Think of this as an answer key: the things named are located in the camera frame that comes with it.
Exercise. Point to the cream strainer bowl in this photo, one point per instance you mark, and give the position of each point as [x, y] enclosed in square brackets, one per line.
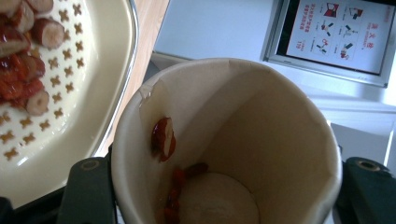
[102, 62]

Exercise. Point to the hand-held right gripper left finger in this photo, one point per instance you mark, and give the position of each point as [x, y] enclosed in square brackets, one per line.
[88, 193]

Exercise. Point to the framed red and white sign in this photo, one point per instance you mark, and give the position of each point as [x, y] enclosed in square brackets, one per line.
[336, 34]

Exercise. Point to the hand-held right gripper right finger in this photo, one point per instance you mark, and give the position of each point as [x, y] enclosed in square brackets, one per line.
[369, 196]

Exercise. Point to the pile of sliced red dates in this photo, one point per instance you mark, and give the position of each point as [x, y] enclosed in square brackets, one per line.
[18, 74]

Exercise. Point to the single red date slice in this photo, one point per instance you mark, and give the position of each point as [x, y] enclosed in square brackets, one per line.
[163, 138]

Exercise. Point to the brown paper cup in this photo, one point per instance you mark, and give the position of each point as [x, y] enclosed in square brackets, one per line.
[249, 124]

